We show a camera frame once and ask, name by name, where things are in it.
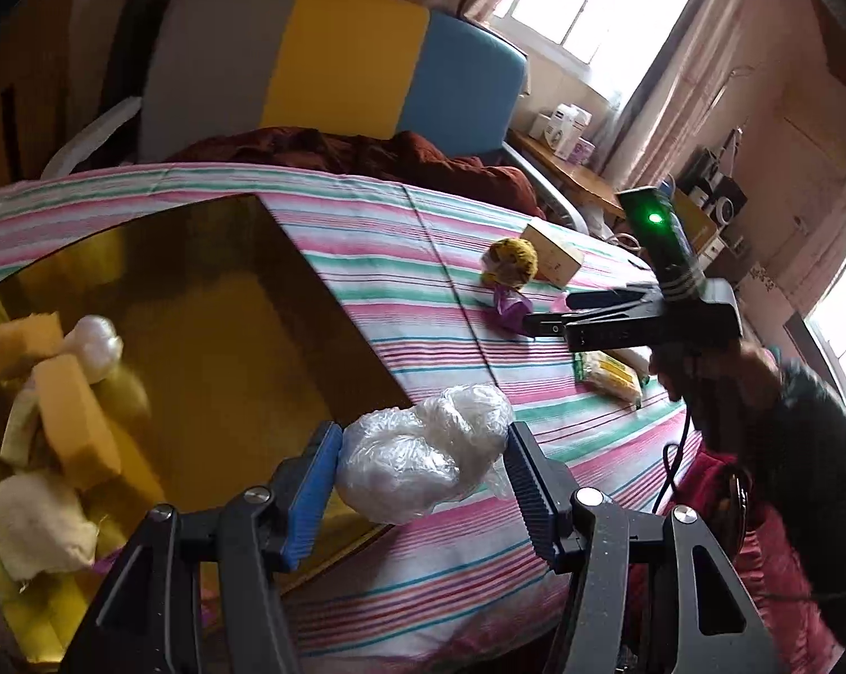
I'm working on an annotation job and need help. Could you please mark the Weidan biscuit packet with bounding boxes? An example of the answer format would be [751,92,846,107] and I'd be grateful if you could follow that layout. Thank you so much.
[572,352,644,408]

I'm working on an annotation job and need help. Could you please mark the white cardboard box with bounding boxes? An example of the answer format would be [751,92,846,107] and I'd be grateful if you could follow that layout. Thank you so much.
[521,219,584,289]

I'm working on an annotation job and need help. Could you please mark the purple snack packet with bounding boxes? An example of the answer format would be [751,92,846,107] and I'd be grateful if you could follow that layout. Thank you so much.
[493,285,534,335]

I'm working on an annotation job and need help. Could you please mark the yellow tiger plush toy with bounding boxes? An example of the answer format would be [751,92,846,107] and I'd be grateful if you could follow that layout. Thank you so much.
[481,238,539,290]

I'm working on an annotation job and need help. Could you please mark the cream fluffy cloth pouch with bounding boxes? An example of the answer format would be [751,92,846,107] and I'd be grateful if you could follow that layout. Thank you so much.
[0,470,98,582]

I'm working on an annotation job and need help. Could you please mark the yellow sponge block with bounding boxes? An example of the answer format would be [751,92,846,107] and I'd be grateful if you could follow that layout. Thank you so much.
[0,313,63,380]
[31,354,121,491]

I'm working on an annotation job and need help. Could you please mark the large white plastic bag ball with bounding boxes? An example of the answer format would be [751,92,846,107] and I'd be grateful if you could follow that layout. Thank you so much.
[336,385,515,525]

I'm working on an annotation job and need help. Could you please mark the green white carton box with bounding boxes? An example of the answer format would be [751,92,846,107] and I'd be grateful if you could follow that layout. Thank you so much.
[0,386,39,468]

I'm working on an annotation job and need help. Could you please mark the person right hand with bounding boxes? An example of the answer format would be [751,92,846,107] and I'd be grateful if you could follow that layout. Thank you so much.
[650,339,784,455]

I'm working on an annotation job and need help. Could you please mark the red quilt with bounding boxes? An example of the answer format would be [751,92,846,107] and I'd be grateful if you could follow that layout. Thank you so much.
[668,449,842,672]

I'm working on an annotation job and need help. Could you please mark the wooden desk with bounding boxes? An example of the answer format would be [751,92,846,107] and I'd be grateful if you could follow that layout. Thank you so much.
[507,129,624,219]

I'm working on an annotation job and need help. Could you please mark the white boxes on desk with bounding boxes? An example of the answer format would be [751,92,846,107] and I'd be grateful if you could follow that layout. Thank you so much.
[528,103,592,160]

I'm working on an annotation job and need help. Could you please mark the pink curtain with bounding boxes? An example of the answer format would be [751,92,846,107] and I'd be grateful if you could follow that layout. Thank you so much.
[408,0,744,189]

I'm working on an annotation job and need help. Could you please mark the striped bed sheet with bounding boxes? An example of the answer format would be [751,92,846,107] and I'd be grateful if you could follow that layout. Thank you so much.
[0,163,684,672]

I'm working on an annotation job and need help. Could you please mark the dark red blanket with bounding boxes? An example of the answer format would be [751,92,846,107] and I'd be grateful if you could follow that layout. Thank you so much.
[170,126,543,217]

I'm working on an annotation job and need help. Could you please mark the grey yellow blue headboard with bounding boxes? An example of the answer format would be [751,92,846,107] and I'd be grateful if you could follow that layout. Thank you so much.
[138,0,526,161]

